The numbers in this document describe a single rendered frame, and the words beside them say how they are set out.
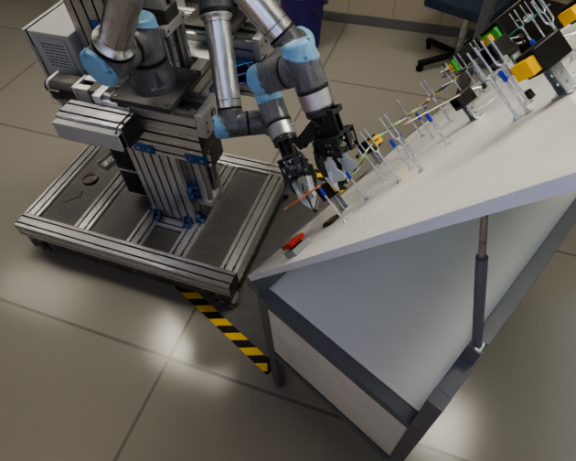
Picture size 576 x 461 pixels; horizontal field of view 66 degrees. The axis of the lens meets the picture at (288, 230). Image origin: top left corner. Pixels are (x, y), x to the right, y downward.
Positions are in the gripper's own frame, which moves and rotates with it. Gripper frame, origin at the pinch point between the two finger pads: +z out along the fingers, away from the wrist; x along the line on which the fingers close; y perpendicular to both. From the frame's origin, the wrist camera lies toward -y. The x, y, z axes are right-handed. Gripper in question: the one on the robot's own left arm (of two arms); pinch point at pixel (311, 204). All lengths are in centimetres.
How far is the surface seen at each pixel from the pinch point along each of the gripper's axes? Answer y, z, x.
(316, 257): 34.1, 15.0, 2.4
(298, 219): -128, -11, -31
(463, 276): -22, 37, 33
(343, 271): -16.3, 21.8, -0.8
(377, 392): 6, 54, -1
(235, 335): -77, 36, -70
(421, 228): 59, 16, 23
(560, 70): 48, 2, 51
